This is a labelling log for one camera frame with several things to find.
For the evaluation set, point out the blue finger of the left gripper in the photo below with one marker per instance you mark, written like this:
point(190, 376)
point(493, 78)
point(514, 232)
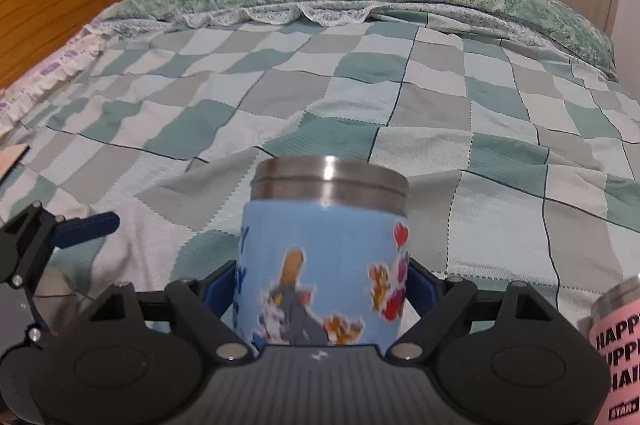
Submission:
point(76, 231)

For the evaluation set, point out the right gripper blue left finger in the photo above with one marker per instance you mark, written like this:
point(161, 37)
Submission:
point(198, 306)

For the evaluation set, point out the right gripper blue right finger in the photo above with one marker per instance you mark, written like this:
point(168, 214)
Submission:
point(442, 306)

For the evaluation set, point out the blue cartoon cup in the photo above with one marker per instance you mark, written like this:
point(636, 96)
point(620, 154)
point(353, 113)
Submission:
point(323, 254)

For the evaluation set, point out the pink lettered cup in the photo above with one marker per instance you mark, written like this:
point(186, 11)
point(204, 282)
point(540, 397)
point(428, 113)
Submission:
point(615, 333)

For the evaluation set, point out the pink flat card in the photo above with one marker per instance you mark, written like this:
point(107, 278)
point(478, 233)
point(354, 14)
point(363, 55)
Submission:
point(10, 157)

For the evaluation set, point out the purple floral pillow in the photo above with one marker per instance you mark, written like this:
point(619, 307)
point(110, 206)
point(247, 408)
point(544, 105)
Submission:
point(60, 66)

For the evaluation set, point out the checkered green bed sheet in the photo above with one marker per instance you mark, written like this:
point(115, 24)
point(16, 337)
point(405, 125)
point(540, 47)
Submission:
point(523, 161)

